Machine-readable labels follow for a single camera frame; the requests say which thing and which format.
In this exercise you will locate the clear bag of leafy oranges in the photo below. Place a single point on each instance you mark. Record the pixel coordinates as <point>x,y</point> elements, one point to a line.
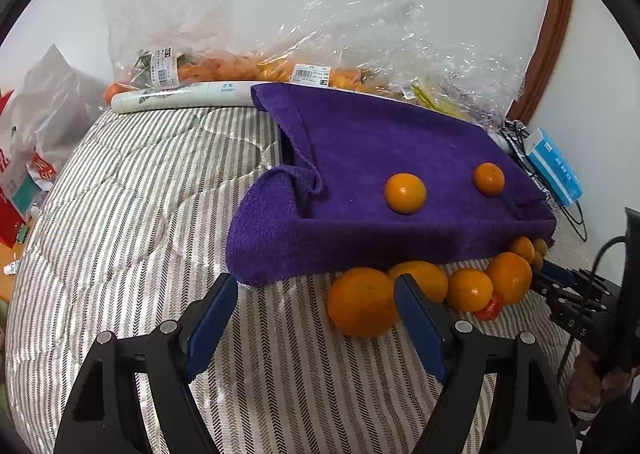
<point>150,9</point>

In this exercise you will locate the small red tomato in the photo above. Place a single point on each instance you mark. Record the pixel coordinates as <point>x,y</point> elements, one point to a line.
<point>490,310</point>

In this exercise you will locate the small white bottle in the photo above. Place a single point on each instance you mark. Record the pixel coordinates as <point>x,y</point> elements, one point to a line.
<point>11,268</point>

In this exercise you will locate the large orange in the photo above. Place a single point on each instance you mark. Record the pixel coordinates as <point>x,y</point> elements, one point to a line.
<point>510,277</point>

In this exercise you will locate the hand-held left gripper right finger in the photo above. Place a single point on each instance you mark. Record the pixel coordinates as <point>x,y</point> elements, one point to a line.
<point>420,329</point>

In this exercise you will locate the person's right hand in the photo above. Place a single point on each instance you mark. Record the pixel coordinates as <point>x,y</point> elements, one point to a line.
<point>590,379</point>

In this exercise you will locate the white plastic bag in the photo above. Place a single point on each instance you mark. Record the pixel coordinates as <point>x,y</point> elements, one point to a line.
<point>55,89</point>

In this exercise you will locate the white paper roll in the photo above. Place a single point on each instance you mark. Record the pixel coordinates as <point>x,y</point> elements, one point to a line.
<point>175,95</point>

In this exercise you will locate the brown wooden door frame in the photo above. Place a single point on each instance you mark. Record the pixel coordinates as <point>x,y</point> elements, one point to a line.
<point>555,34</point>

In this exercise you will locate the person's right forearm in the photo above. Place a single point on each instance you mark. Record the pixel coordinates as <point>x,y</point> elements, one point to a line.
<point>615,429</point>

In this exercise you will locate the blue tissue pack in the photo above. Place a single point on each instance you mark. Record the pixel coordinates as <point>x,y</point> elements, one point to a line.
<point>555,169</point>

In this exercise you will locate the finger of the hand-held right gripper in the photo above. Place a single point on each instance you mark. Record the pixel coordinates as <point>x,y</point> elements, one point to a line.
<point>560,273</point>
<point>545,290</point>

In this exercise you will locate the purple towel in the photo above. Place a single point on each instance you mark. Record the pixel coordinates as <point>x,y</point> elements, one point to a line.
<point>360,144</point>

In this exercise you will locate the striped quilted bed cover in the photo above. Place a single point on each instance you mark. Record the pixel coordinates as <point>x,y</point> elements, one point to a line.
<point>150,214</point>

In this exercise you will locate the clear bag of yellow fruit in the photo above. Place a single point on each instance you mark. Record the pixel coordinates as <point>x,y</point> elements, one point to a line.
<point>450,64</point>

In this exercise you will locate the red paper bag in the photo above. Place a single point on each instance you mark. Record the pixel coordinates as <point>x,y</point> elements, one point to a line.
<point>7,214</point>

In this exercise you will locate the small yellow fruit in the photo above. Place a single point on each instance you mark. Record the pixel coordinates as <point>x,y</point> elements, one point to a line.
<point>537,260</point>
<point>540,246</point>

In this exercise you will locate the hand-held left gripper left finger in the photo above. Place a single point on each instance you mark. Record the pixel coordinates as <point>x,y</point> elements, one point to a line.
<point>212,329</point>

